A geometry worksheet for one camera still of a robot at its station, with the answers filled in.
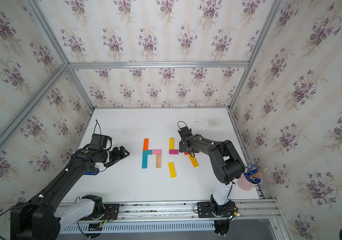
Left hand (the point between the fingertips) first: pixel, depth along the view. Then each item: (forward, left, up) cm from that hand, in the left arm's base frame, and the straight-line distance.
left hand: (125, 157), depth 81 cm
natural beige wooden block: (+3, -18, -10) cm, 21 cm away
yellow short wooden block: (+15, -26, -10) cm, 31 cm away
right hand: (+11, -38, -10) cm, 41 cm away
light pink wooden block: (+9, -16, -11) cm, 21 cm away
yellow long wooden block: (-3, -26, -11) cm, 29 cm away
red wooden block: (+7, -35, -8) cm, 36 cm away
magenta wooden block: (+9, -27, -10) cm, 30 cm away
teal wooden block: (+9, -10, -11) cm, 18 cm away
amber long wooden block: (+3, -40, -11) cm, 41 cm away
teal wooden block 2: (+4, -9, -10) cm, 14 cm away
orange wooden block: (+13, -9, -11) cm, 19 cm away
